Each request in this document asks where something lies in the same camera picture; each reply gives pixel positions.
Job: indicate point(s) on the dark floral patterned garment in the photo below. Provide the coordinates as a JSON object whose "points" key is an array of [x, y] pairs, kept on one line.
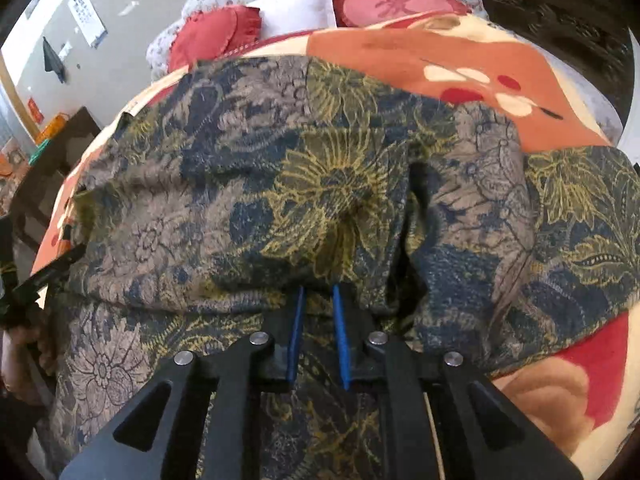
{"points": [[257, 173]]}

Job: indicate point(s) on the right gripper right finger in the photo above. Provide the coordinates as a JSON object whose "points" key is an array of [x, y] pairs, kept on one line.
{"points": [[440, 417]]}

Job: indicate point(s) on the right red heart pillow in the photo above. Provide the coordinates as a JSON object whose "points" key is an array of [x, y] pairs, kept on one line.
{"points": [[364, 13]]}

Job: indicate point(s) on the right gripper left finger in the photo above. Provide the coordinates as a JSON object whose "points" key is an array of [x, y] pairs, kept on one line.
{"points": [[198, 416]]}

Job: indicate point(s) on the person's left hand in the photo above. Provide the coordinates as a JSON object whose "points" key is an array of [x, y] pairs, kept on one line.
{"points": [[15, 358]]}

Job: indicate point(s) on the white square pillow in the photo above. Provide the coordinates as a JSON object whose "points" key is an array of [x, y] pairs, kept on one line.
{"points": [[284, 17]]}

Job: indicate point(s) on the left red heart pillow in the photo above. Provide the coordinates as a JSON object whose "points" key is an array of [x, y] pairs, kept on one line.
{"points": [[209, 35]]}

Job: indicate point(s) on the orange red cream blanket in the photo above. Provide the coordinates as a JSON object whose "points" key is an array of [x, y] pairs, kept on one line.
{"points": [[318, 431]]}

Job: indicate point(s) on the orange basket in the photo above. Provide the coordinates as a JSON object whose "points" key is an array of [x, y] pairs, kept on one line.
{"points": [[56, 124]]}

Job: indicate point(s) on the dark wooden side table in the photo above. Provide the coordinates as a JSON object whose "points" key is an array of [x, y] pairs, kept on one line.
{"points": [[61, 155]]}

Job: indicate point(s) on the dark cloth on wall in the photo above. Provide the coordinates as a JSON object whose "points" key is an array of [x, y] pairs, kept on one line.
{"points": [[52, 62]]}

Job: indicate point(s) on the red heart pillow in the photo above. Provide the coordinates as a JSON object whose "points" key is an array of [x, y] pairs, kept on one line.
{"points": [[364, 13], [209, 35]]}

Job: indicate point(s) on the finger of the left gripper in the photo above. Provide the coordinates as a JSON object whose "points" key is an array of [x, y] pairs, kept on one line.
{"points": [[28, 291]]}

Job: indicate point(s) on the dark carved wooden cabinet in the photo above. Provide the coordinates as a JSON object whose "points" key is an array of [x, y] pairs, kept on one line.
{"points": [[589, 35]]}

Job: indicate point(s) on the wall calendar poster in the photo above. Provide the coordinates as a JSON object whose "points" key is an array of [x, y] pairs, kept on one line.
{"points": [[88, 21]]}

